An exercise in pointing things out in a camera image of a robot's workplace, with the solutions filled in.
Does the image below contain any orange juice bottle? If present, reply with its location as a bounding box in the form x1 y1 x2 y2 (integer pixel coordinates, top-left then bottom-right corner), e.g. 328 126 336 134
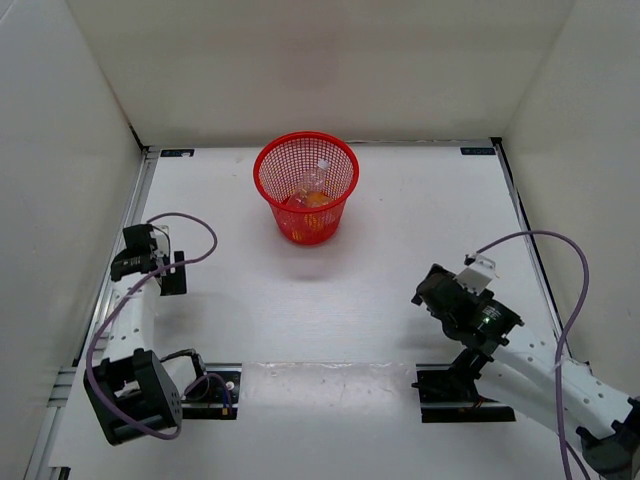
301 192 333 208

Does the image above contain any clear plastic bottle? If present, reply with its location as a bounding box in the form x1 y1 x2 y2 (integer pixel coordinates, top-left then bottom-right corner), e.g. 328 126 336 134
286 159 330 208

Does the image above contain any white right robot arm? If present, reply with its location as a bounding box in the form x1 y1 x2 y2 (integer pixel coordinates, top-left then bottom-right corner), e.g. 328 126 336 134
412 260 639 479

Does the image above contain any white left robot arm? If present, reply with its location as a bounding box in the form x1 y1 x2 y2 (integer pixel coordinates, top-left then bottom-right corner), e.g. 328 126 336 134
83 224 210 446

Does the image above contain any red plastic mesh bin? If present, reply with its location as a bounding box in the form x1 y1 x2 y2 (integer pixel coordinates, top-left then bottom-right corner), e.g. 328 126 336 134
253 131 359 246

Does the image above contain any left blue corner label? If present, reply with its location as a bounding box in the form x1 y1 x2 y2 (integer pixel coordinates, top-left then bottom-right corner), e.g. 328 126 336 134
160 149 195 158

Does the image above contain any blue corner label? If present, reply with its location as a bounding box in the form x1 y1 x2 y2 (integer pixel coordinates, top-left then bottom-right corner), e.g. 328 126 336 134
460 147 496 156
160 149 195 158

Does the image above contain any right blue corner label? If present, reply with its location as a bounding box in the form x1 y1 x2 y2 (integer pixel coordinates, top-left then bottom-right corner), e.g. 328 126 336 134
460 147 496 156

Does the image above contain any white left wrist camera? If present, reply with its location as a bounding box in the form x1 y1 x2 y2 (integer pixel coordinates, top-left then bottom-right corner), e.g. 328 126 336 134
152 225 171 258

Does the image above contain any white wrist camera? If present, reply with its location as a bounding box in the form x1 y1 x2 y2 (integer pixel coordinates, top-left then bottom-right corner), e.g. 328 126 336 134
152 225 171 258
455 253 497 295

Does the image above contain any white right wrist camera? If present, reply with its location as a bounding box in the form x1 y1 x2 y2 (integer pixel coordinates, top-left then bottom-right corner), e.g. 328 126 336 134
455 253 497 295

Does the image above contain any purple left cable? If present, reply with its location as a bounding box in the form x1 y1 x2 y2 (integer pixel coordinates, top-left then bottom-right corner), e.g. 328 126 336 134
85 212 236 441

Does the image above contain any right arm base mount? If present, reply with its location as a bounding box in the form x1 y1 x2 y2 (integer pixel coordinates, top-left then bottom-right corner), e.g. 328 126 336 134
412 364 516 424

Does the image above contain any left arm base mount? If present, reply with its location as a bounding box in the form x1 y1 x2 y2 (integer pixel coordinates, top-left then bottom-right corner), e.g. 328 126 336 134
181 364 242 421

